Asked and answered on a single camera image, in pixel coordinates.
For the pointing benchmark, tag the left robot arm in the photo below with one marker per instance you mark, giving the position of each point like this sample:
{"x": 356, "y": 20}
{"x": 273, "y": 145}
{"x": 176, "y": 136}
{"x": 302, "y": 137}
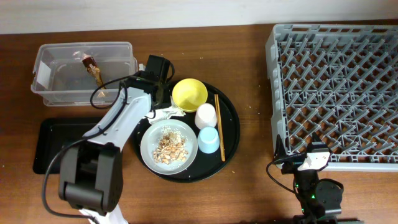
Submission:
{"x": 91, "y": 169}

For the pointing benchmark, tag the gold brown snack wrapper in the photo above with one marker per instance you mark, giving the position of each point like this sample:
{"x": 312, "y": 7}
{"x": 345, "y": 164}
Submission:
{"x": 93, "y": 69}

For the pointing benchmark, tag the wooden chopstick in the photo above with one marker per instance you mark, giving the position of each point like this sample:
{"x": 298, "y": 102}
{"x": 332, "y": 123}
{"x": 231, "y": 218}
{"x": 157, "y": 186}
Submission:
{"x": 218, "y": 124}
{"x": 220, "y": 130}

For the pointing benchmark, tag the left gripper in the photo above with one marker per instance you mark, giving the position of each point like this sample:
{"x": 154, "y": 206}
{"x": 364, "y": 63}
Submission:
{"x": 166, "y": 99}

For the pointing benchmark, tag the white napkin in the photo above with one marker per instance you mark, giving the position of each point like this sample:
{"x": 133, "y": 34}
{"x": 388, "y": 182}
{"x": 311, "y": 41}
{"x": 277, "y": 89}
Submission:
{"x": 165, "y": 113}

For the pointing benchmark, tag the round black serving tray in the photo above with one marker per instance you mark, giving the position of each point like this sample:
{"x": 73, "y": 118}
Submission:
{"x": 204, "y": 165}

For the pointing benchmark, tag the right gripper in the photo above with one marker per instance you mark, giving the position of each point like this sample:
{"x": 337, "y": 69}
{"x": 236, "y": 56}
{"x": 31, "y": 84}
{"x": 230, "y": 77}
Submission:
{"x": 293, "y": 165}

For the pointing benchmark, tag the yellow bowl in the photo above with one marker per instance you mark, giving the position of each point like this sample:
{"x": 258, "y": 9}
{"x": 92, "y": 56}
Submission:
{"x": 188, "y": 94}

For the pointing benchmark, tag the grey plate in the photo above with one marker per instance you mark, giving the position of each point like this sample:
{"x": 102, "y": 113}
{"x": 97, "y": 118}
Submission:
{"x": 151, "y": 139}

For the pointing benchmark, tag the food scraps pile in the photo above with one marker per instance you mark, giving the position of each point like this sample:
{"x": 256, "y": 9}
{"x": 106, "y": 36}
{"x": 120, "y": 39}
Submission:
{"x": 171, "y": 147}

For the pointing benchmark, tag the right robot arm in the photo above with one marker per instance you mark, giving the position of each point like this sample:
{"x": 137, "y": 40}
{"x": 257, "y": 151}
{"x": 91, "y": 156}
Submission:
{"x": 320, "y": 199}

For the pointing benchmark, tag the light blue cup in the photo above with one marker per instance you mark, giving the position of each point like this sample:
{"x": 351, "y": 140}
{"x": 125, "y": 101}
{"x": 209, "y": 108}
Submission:
{"x": 208, "y": 140}

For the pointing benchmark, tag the black rectangular tray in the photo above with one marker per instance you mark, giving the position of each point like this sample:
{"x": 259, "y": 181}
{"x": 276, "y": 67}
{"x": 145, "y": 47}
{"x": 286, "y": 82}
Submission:
{"x": 54, "y": 133}

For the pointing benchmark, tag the grey dishwasher rack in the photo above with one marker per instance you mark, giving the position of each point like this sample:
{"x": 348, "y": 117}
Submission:
{"x": 338, "y": 82}

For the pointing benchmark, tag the clear plastic waste bin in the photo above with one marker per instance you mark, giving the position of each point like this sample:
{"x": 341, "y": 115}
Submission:
{"x": 61, "y": 78}

